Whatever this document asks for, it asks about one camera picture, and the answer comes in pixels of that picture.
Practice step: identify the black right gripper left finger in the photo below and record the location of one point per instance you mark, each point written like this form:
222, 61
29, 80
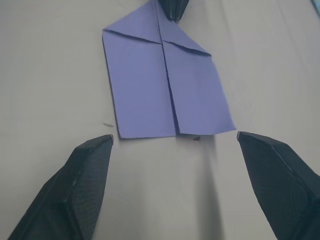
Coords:
75, 195

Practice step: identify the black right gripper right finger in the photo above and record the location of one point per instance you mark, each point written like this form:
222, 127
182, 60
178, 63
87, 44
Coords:
282, 185

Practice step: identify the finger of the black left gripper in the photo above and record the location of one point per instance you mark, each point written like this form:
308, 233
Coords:
167, 5
180, 7

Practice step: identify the purple paper sheet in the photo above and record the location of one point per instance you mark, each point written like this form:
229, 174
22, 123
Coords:
140, 87

